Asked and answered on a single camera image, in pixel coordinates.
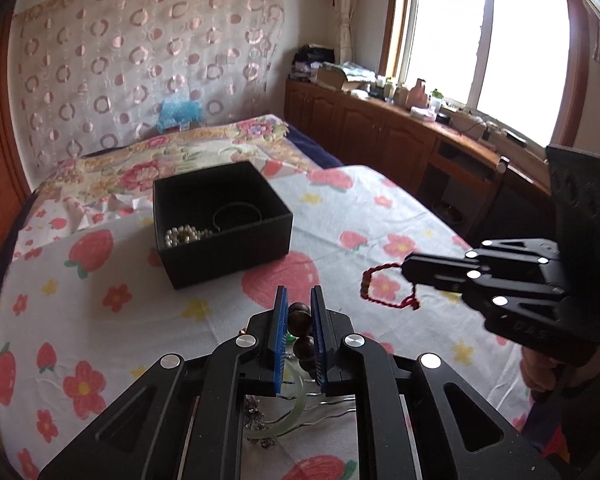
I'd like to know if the pale green jade bangle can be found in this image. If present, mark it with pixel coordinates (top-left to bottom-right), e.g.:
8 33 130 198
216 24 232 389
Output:
244 360 308 440

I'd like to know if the red string bracelet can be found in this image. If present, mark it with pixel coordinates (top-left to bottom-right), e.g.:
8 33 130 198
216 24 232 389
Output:
360 262 422 311

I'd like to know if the dark wooden bead bracelet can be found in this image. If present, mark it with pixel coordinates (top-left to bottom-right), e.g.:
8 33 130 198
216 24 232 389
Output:
285 301 318 376

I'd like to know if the pearl bracelet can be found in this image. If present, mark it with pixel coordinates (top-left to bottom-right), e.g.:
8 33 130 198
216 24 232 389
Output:
163 224 214 250

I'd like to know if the black jewelry box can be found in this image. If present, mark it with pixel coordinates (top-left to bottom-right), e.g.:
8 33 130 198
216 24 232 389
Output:
152 162 294 290

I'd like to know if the patterned silver bangle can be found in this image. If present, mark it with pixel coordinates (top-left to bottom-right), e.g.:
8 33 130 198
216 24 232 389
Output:
212 202 262 232

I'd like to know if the right hand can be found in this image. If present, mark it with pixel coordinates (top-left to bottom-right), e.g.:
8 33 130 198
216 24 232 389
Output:
519 347 600 392

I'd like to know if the purple flower brooch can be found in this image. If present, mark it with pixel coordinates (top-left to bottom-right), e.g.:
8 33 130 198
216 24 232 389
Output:
242 396 276 450

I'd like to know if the wooden sideboard cabinet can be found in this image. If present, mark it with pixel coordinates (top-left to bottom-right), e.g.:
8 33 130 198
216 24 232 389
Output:
284 80 555 242

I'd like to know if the strawberry flower bed sheet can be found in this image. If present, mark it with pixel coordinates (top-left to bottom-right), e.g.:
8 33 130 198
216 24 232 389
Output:
0 166 531 479

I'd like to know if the pink bottle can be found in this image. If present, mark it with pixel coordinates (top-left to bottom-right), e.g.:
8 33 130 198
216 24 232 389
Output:
405 78 429 110

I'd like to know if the floral quilt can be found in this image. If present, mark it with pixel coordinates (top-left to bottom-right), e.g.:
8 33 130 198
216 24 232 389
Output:
33 114 314 218

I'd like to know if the stack of books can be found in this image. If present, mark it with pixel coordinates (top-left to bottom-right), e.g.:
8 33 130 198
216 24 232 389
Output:
288 44 377 92

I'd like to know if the blue plastic bag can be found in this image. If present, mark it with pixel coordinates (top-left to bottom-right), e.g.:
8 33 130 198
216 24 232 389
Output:
156 101 204 134

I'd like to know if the pink circle patterned curtain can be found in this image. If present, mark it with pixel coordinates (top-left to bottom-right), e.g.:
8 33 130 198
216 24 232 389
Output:
9 0 285 172

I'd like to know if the window with wooden frame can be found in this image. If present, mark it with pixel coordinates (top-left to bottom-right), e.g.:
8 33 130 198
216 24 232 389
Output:
379 0 590 152

